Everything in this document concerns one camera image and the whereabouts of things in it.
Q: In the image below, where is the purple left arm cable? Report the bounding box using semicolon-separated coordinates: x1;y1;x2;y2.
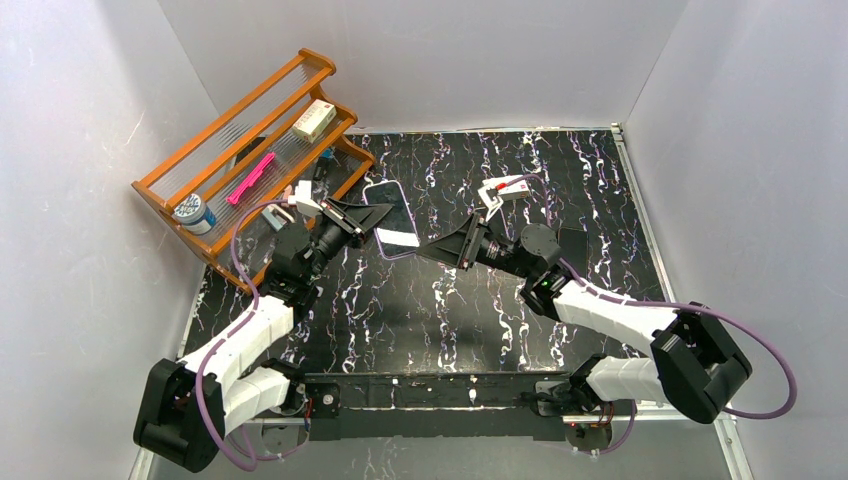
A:
193;198;313;473

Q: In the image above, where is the white box on table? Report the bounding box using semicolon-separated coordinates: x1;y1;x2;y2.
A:
478;175;530;202

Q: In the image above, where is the small black phone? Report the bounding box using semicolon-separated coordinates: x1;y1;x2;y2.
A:
557;227;589;278

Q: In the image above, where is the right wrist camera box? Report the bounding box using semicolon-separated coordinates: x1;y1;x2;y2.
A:
477;175;530;222

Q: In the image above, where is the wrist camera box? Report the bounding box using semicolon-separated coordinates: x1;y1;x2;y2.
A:
477;175;530;222
287;180;322;218

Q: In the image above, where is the black base rail with mounts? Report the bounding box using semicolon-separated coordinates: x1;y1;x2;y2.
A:
260;372;636;456

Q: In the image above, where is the small black blue item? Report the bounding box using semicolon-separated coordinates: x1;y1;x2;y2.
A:
312;149;334;182

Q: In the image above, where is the orange wooden shelf rack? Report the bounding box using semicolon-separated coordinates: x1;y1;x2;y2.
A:
132;48;376;290

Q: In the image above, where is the cream cardboard box on shelf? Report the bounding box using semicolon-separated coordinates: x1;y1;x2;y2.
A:
291;99;336;143

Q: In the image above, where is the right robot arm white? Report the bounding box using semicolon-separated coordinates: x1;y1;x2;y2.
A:
417;214;753;424

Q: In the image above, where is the blue jar with lid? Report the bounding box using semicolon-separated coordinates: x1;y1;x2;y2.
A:
172;193;217;235

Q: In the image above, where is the light blue white stapler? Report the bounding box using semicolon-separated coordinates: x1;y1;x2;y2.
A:
261;204;294;232

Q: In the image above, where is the pink plastic tool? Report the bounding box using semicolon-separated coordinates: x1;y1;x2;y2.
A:
226;152;276;206

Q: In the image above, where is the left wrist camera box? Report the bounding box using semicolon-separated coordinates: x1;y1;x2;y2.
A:
287;180;322;218

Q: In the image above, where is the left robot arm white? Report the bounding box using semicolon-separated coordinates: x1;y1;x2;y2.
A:
133;198;392;473

